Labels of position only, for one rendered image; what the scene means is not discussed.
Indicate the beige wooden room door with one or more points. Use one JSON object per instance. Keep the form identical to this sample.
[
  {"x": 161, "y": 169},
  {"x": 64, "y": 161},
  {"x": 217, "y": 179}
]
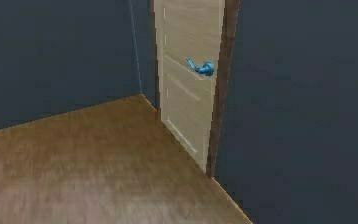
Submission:
[{"x": 183, "y": 110}]

